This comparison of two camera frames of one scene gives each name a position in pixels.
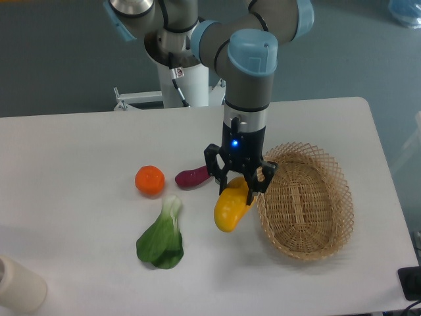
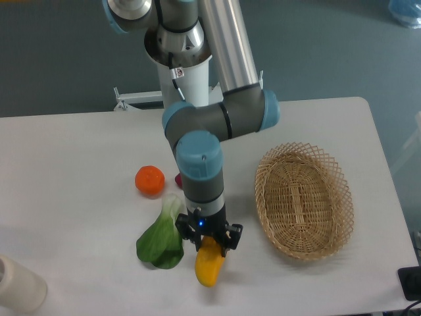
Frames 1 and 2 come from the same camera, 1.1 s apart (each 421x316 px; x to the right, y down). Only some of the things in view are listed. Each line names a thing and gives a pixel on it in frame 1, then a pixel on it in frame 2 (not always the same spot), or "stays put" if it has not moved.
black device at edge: (410, 278) stays put
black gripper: (245, 149) -> (215, 225)
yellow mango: (231, 205) -> (209, 261)
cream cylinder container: (21, 288) stays put
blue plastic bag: (408, 11) stays put
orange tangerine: (149, 181) stays put
